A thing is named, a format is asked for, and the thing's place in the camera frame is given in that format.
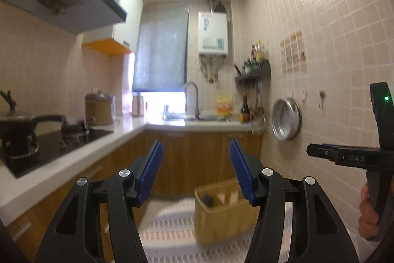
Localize tile wall sticker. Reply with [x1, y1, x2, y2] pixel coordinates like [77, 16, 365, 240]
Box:
[280, 31, 308, 75]

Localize beige plastic basket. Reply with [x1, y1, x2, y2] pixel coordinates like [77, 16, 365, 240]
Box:
[194, 177, 262, 245]

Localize metal flue pipe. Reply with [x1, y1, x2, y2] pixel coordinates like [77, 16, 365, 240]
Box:
[206, 0, 227, 13]

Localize white and orange wall cabinet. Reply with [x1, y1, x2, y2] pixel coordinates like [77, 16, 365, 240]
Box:
[82, 0, 144, 56]

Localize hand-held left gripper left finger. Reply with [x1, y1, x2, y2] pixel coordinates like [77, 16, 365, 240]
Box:
[34, 140, 164, 263]

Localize black burner grate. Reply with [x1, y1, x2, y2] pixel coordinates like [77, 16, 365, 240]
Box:
[60, 120, 90, 140]

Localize dark wall shelf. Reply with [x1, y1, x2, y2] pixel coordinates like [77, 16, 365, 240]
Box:
[234, 64, 271, 86]

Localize metal sink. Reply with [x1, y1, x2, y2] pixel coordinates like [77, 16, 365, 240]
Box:
[163, 113, 219, 122]

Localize metal kitchen faucet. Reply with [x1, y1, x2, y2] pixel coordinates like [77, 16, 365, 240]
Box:
[184, 82, 200, 119]

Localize white water heater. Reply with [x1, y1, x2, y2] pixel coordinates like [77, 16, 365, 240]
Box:
[198, 12, 229, 55]

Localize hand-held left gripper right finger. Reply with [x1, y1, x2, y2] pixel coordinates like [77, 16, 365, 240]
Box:
[229, 139, 360, 263]

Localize yellow bag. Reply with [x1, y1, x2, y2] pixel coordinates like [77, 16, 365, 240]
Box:
[217, 95, 232, 121]

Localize black gas stove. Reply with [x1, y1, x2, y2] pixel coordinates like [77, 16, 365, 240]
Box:
[0, 124, 115, 180]

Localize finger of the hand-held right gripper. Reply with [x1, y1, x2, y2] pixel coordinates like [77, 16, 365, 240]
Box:
[307, 143, 384, 166]

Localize dark sauce bottle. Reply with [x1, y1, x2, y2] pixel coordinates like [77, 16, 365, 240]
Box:
[239, 93, 250, 123]

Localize striped woven rug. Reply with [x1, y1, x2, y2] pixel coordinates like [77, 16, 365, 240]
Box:
[138, 198, 293, 263]

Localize person's right hand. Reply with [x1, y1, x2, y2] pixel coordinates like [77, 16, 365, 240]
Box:
[359, 183, 380, 239]

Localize water heater pipes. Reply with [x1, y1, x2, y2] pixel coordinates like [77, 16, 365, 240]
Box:
[199, 54, 227, 84]

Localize grey window blind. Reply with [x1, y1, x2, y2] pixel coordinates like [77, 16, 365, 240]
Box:
[132, 9, 190, 93]

